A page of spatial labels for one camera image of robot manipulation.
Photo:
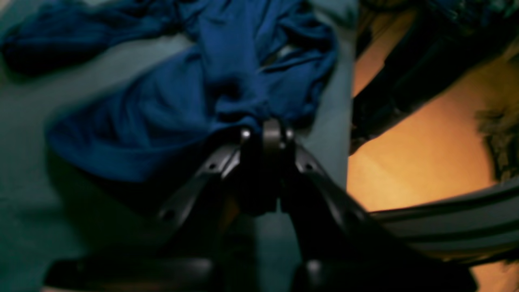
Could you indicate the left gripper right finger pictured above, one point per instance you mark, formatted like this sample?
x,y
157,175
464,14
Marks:
x,y
343,248

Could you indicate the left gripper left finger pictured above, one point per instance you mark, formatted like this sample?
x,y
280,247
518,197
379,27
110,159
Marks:
x,y
178,252

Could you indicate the blue t-shirt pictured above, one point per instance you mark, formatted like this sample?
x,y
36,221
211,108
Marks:
x,y
251,60

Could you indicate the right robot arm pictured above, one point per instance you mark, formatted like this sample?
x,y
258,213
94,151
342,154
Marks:
x,y
447,39

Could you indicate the light blue table cloth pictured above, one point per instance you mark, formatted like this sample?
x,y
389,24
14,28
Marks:
x,y
49,210

